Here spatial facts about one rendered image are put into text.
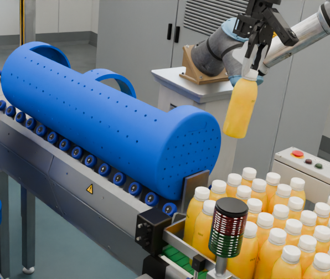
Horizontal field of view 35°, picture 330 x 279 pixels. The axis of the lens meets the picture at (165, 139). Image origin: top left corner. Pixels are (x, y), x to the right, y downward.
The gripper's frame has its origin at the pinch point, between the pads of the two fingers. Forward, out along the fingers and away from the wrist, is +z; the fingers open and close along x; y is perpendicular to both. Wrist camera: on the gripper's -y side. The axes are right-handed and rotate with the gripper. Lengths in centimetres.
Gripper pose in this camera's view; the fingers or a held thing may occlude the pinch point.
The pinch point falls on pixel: (251, 72)
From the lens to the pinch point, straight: 142.4
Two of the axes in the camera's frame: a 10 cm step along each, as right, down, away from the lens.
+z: -2.6, 9.1, 3.3
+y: -7.4, -4.0, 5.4
